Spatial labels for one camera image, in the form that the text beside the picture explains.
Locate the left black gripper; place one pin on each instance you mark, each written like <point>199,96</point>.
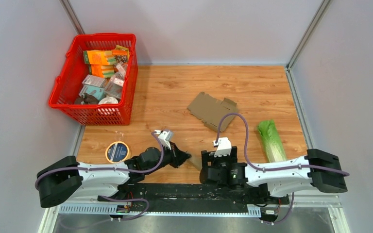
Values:
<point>178,157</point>

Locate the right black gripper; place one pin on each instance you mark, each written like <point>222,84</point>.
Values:
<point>208,157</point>

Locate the cardboard box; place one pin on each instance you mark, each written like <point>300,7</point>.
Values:
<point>210,110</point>
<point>195,162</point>

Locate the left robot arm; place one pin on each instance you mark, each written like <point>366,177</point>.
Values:
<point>69,179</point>

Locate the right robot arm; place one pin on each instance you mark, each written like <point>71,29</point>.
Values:
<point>316,170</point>

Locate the teal box in basket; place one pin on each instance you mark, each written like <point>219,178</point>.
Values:
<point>97,92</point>

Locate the orange green box lower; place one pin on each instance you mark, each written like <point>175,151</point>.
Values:
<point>103,71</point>

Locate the orange green box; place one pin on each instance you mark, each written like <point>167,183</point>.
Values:
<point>103,71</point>
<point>99,57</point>

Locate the orange green box upper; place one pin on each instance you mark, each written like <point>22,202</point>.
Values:
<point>99,57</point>

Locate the green napa cabbage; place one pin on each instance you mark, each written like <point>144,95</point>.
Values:
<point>271,141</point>

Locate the white tape roll in basket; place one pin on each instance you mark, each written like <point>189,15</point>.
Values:
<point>109,100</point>

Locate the clear packet in basket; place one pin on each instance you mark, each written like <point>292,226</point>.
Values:
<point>114,87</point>

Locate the grey packet in basket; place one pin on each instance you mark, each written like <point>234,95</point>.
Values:
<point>94,81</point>

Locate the colourful snack packet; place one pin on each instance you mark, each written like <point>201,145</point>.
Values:
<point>121,54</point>

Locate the red plastic shopping basket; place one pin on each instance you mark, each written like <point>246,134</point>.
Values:
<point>69,83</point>

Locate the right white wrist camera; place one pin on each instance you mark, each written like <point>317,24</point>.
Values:
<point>223,146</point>

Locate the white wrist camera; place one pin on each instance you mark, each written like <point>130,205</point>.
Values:
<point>223,146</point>
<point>164,137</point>

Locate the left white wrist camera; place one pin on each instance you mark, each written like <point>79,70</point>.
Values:
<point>164,137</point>

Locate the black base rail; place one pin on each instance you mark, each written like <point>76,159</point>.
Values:
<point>160,199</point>

